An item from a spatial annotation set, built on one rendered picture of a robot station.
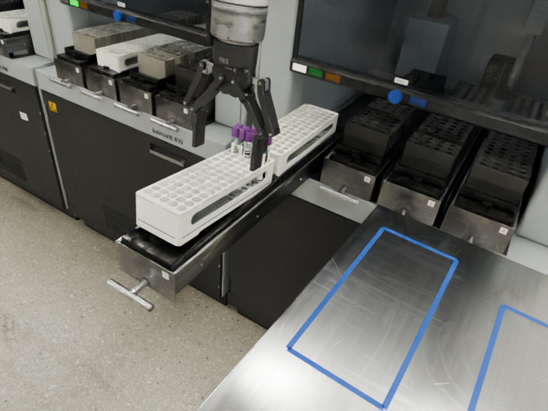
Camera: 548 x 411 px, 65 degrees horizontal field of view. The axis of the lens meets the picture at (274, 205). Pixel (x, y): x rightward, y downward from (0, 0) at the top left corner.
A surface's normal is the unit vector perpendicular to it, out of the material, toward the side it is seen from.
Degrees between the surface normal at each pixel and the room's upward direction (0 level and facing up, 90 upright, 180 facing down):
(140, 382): 0
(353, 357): 0
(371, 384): 0
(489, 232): 90
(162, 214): 84
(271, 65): 90
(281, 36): 90
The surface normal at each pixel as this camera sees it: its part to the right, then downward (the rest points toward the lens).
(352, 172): -0.53, 0.46
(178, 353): 0.09, -0.81
